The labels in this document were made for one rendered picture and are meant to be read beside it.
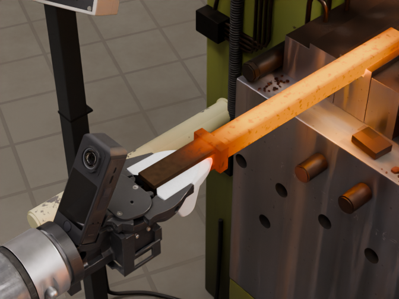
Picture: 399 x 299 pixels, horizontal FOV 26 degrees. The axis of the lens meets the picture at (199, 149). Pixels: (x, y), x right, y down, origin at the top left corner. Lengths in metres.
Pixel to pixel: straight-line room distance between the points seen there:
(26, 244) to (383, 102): 0.51
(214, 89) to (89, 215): 0.83
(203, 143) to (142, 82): 1.76
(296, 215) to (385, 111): 0.24
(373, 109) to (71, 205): 0.45
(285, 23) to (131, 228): 0.63
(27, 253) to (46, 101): 1.84
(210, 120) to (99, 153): 0.76
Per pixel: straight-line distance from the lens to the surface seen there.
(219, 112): 1.61
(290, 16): 1.42
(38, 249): 0.88
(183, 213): 0.98
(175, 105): 2.64
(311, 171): 1.16
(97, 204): 0.88
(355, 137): 1.14
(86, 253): 0.92
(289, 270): 1.39
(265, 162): 1.29
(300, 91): 1.07
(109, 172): 0.86
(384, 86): 1.13
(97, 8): 1.30
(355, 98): 1.18
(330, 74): 1.11
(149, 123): 2.58
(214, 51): 1.62
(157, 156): 0.97
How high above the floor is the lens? 1.67
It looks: 42 degrees down
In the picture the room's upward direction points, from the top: straight up
